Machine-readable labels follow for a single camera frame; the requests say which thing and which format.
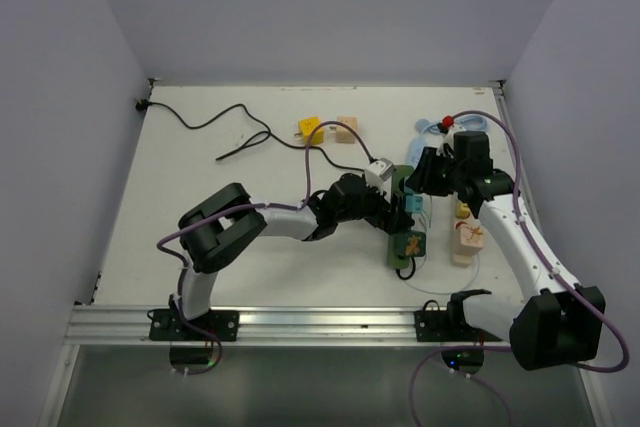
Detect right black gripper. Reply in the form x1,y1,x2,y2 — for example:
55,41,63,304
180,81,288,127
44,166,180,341
406,146,465,197

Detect teal charger plug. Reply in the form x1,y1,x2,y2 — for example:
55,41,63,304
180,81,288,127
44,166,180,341
404,194,424,215

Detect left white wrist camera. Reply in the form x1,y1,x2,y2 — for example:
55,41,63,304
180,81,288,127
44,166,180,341
364,158,395,193

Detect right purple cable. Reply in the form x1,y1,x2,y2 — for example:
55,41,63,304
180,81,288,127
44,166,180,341
409,109,631,427

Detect light blue coiled cable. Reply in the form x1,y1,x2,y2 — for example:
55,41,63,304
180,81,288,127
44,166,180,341
415,114,489,137

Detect beige dragon cube adapter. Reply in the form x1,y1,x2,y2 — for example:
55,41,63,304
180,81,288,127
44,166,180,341
335,116,358,144

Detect green dragon cube adapter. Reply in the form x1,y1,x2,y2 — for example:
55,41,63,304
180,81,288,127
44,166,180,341
391,230,427,258

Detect blue adapter on beige strip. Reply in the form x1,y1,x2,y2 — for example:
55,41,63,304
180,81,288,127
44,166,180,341
455,201,471,219

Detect beige power strip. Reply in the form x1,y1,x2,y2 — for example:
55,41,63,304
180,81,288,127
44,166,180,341
450,196,485,267

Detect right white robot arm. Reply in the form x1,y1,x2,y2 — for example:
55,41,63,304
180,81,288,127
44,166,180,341
406,146,606,371

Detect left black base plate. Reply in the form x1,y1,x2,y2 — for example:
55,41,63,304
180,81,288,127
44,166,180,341
146,308,240,342

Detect black power strip cable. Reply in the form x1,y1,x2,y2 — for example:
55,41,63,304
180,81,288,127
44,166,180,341
133,99,421,282

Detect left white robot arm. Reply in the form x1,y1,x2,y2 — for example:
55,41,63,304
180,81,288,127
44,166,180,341
157,173,414,340

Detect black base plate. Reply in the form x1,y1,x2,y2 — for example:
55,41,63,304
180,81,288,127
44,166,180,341
413,310,480,343
146,308,240,342

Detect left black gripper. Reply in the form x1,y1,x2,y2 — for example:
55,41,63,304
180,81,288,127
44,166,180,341
335,178,413,236

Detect yellow cube socket adapter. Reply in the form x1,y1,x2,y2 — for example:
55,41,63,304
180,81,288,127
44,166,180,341
294,116,325,146

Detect aluminium front rail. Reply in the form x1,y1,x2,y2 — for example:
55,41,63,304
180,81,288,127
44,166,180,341
63,301,523,348

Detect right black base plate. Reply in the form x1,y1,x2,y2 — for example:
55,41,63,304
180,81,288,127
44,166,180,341
413,310,480,343

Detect green power strip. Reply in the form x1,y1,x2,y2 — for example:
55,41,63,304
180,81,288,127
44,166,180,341
386,165,427,270

